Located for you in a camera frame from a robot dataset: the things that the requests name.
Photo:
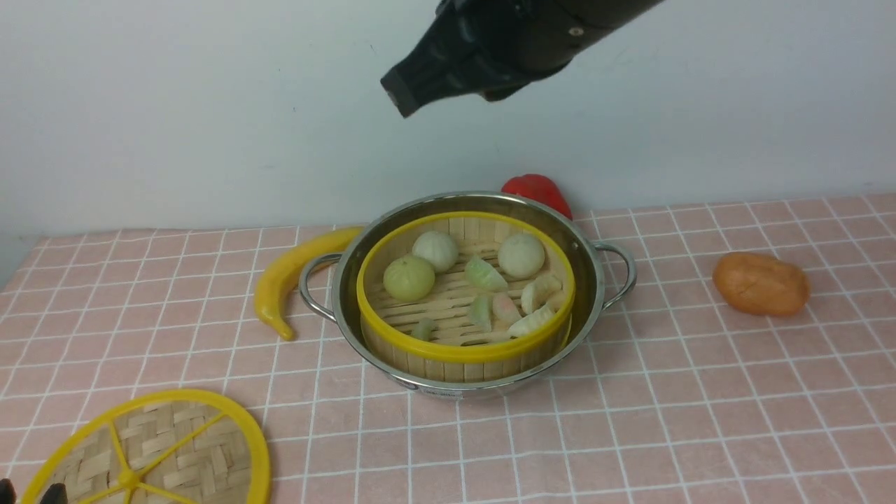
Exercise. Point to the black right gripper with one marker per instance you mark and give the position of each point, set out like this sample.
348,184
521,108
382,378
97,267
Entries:
486,48

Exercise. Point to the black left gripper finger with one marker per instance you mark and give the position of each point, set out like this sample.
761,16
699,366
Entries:
55,494

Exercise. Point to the yellow bamboo steamer lid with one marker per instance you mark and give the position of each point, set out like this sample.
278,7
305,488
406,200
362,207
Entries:
174,446

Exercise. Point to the yellow bamboo steamer basket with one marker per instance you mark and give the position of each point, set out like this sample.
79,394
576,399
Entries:
458,352

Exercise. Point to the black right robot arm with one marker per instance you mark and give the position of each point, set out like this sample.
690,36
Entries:
591,21

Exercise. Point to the stainless steel pot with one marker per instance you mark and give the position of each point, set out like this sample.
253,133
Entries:
328,283

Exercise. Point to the red toy pepper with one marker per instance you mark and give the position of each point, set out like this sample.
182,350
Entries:
541,189

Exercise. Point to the white round bun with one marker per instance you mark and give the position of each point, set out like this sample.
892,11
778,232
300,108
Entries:
438,249

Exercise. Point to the cream round bun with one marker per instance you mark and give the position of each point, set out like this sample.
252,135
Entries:
521,256

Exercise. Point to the pale green dumpling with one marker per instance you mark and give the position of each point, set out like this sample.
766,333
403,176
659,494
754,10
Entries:
483,276

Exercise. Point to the green round bun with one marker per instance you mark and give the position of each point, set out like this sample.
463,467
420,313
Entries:
409,278

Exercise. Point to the yellow toy banana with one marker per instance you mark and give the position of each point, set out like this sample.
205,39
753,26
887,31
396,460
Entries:
283,275

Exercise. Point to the white folded dumpling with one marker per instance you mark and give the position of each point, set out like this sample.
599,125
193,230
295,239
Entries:
540,300

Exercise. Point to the pink white dumpling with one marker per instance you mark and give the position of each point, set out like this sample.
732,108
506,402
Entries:
504,309

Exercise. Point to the small green dumpling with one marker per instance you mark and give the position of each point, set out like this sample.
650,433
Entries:
424,330

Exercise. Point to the orange toy potato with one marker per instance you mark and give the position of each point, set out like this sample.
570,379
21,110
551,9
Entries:
761,284

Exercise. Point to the pink checkered tablecloth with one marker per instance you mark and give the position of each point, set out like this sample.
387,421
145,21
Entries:
675,397

